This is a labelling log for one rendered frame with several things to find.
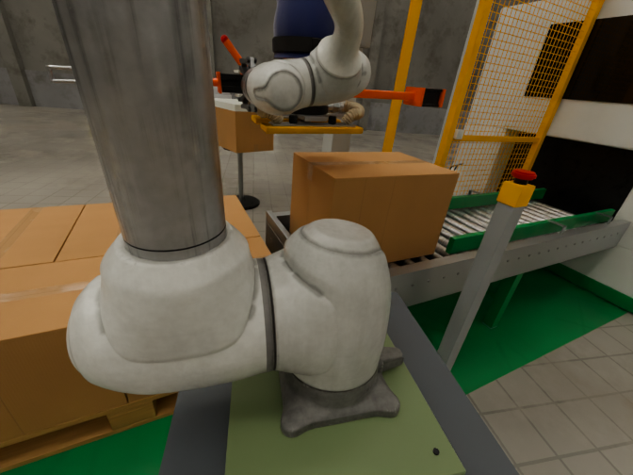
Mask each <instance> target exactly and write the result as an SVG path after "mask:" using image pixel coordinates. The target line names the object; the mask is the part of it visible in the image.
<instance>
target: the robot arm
mask: <svg viewBox="0 0 633 475"><path fill-rule="evenodd" d="M51 1H52V4H53V7H54V11H55V14H56V16H57V22H58V25H59V29H60V32H61V35H62V39H63V41H64V44H65V48H66V51H67V54H68V58H69V61H70V63H71V66H72V70H73V75H74V79H75V82H76V85H77V88H78V91H79V94H80V98H81V101H82V104H83V108H84V110H85V113H86V117H87V120H88V123H89V129H90V132H91V134H92V138H93V141H94V144H95V148H96V151H97V154H98V157H99V160H100V163H101V167H102V170H103V173H104V177H105V181H106V185H107V188H108V191H109V194H110V198H111V201H112V204H113V207H114V210H115V213H116V217H117V220H118V223H119V226H120V229H121V233H120V234H119V235H118V236H117V238H116V239H115V240H114V242H113V243H112V244H111V245H110V247H109V248H108V250H107V251H106V253H105V255H104V257H103V259H102V262H101V265H100V273H101V274H100V275H98V276H96V277H95V278H94V279H93V280H92V281H91V282H90V283H88V284H87V286H86V287H85V288H84V289H83V290H82V292H81V293H80V294H79V295H78V297H77V298H76V300H75V302H74V304H73V309H72V312H71V315H70V318H69V321H68V326H67V334H66V342H67V350H68V354H69V356H70V359H71V362H72V363H73V366H74V367H75V368H76V369H77V370H78V371H79V372H80V373H81V375H82V376H83V377H84V378H85V379H86V380H87V381H88V382H90V383H91V384H93V385H97V386H100V387H102V388H105V389H109V390H113V391H117V392H121V393H129V394H137V395H153V394H162V393H171V392H178V391H185V390H191V389H197V388H203V387H208V386H212V385H221V384H226V383H230V382H233V381H237V380H242V379H245V378H248V377H252V376H254V375H257V374H260V373H265V372H269V371H273V370H276V371H279V378H280V385H281V392H282V400H283V413H282V417H281V430H282V432H283V434H284V435H285V436H287V437H290V438H293V437H297V436H299V435H301V434H303V433H305V432H307V431H309V430H312V429H315V428H320V427H325V426H330V425H334V424H339V423H344V422H350V421H354V420H359V419H364V418H373V417H383V418H394V417H396V416H397V415H398V412H399V408H400V403H399V400H398V397H397V396H396V395H395V394H394V393H393V392H392V390H391V389H390V388H389V386H388V385H387V383H386V382H385V380H384V378H383V376H382V372H383V371H386V370H388V369H392V368H395V367H397V366H400V365H401V364H402V363H403V357H402V355H403V353H402V352H401V350H400V349H399V348H395V347H383V344H384V340H385V337H386V332H387V327H388V321H389V315H390V307H391V279H390V272H389V268H388V263H387V259H386V256H385V254H384V252H383V251H382V250H381V246H380V244H379V242H378V241H377V239H376V238H375V236H374V234H373V233H372V232H371V231H370V230H368V229H367V228H365V227H364V226H362V225H361V224H358V223H355V222H352V221H345V220H339V219H321V220H317V221H312V222H311V223H309V224H305V225H303V226H302V227H300V228H299V229H298V230H296V231H295V232H294V233H293V234H292V235H291V236H290V237H289V238H288V239H287V240H286V241H285V243H284V248H283V249H281V250H280V251H278V252H276V253H273V254H270V255H268V256H265V257H262V258H252V254H251V252H250V248H249V243H248V241H247V240H246V238H245V237H244V236H243V235H242V234H241V233H240V232H239V231H238V230H237V229H236V228H235V227H234V226H233V225H232V224H230V223H229V222H228V221H227V220H225V211H224V201H223V190H222V180H221V169H220V159H219V139H218V129H217V119H216V109H215V98H214V88H213V77H212V67H211V57H210V46H209V37H208V26H207V16H206V5H205V0H51ZM323 1H324V3H325V5H326V7H327V9H328V11H329V12H330V14H331V16H332V18H333V22H334V32H333V34H332V35H331V36H327V37H325V38H324V39H322V40H321V41H320V43H319V45H318V46H317V47H316V48H315V49H314V50H313V51H312V52H311V53H310V56H308V57H300V58H291V59H274V60H272V61H269V62H264V63H261V64H259V65H257V66H256V67H254V66H255V63H256V61H257V58H256V57H246V58H240V59H239V62H240V63H241V66H240V65H239V66H238V70H234V72H235V73H241V74H243V77H242V79H241V89H242V91H243V94H237V93H235V96H236V97H238V98H237V100H238V102H242V104H241V108H245V109H247V110H248V112H257V108H259V109H260V110H262V111H264V112H266V113H267V114H270V115H276V116H283V115H287V114H290V113H293V112H294V111H296V110H299V109H302V108H305V107H309V106H326V105H331V104H335V103H339V102H343V101H346V100H348V99H350V98H352V97H354V96H356V95H358V94H359V93H361V92H362V91H363V90H364V89H365V88H366V87H367V85H368V83H369V80H370V76H371V66H370V62H369V60H368V58H367V56H366V55H365V54H363V53H362V52H361V51H359V47H360V44H361V40H362V36H363V29H364V15H363V9H362V4H361V0H323ZM247 65H249V66H250V67H249V66H247ZM248 102H250V104H249V105H248Z"/></svg>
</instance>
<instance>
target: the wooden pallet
mask: <svg viewBox="0 0 633 475"><path fill-rule="evenodd" d="M178 392H179V391H178ZM178 392H171V393H162V394H156V395H153V396H150V397H147V398H144V399H141V400H137V401H132V402H129V400H128V403H126V404H123V405H120V406H117V407H113V408H110V409H107V410H105V411H101V412H98V413H95V414H92V415H88V416H85V417H82V418H77V419H74V420H71V421H68V422H65V423H61V424H58V425H56V426H53V427H49V428H46V429H43V430H40V431H36V432H34V433H31V434H25V435H22V436H19V437H16V438H12V439H10V440H7V441H4V442H0V473H2V472H5V471H8V470H11V469H14V468H16V467H21V466H24V465H27V464H29V463H32V462H35V461H38V460H40V459H43V458H46V457H49V456H52V455H55V454H58V453H61V452H64V451H66V450H70V449H73V448H76V447H79V446H82V445H85V444H88V443H90V442H93V441H96V440H99V439H102V438H105V437H108V436H111V435H113V434H117V433H120V432H123V431H126V430H129V429H132V428H135V427H137V426H140V425H143V424H146V423H149V422H152V421H154V420H157V419H160V418H164V417H167V416H170V415H173V412H174V408H175V404H176V401H177V396H178Z"/></svg>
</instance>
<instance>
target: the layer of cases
mask: <svg viewBox="0 0 633 475"><path fill-rule="evenodd" d="M223 201H224V211H225V220H227V221H228V222H229V223H230V224H232V225H233V226H234V227H235V228H236V229H237V230H238V231H239V232H240V233H241V234H242V235H243V236H244V237H245V238H246V240H247V241H248V243H249V248H250V252H251V254H252V258H262V257H265V256H268V255H270V254H271V252H270V251H269V249H268V247H267V245H266V244H265V242H264V240H262V238H261V236H260V235H259V233H258V231H257V230H256V228H255V226H254V225H253V223H252V221H251V219H250V217H249V216H248V214H247V212H246V211H245V209H244V207H243V206H242V204H241V203H240V202H239V200H238V199H237V197H236V195H227V196H223ZM120 233H121V229H120V226H119V223H118V220H117V217H116V213H115V210H114V207H113V204H112V203H107V204H92V205H63V206H48V207H33V208H18V209H3V210H0V442H4V441H7V440H10V439H12V438H16V437H19V436H22V435H25V434H31V433H34V432H36V431H40V430H43V429H46V428H49V427H53V426H56V425H58V424H61V423H65V422H68V421H71V420H74V419H77V418H82V417H85V416H88V415H92V414H95V413H98V412H101V411H105V410H107V409H110V408H113V407H117V406H120V405H123V404H126V403H128V400H129V402H132V401H137V400H141V399H144V398H147V397H150V396H153V395H137V394H129V393H121V392H117V391H113V390H109V389H105V388H102V387H100V386H97V385H93V384H91V383H90V382H88V381H87V380H86V379H85V378H84V377H83V376H82V375H81V373H80V372H79V371H78V370H77V369H76V368H75V367H74V366H73V363H72V362H71V359H70V356H69V354H68V350H67V342H66V334H67V326H68V321H69V318H70V315H71V312H72V309H73V304H74V302H75V300H76V298H77V297H78V295H79V294H80V293H81V292H82V290H83V289H84V288H85V287H86V286H87V284H88V283H90V282H91V281H92V280H93V279H94V278H95V277H96V276H98V275H100V274H101V273H100V265H101V262H102V259H103V257H104V255H105V253H106V251H107V250H108V248H109V247H110V245H111V244H112V243H113V242H114V240H115V239H116V238H117V236H118V235H119V234H120ZM154 395H156V394H154Z"/></svg>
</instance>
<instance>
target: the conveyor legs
mask: <svg viewBox="0 0 633 475"><path fill-rule="evenodd" d="M523 274H524V273H521V274H518V275H515V276H512V277H509V278H505V279H503V280H502V282H501V284H500V286H499V288H498V290H497V292H495V291H494V290H492V289H491V288H489V287H488V289H487V291H486V293H487V294H488V295H490V296H491V297H493V298H494V299H493V301H492V303H491V305H490V307H489V309H488V311H487V314H486V316H485V318H484V320H483V322H482V323H483V324H485V325H486V326H487V327H488V328H490V329H493V328H495V327H497V324H498V323H499V321H500V319H501V317H502V315H503V313H504V311H505V309H506V307H507V305H508V303H509V302H510V300H511V297H512V295H513V293H514V291H515V290H516V288H517V286H518V284H519V282H520V280H521V278H522V276H523Z"/></svg>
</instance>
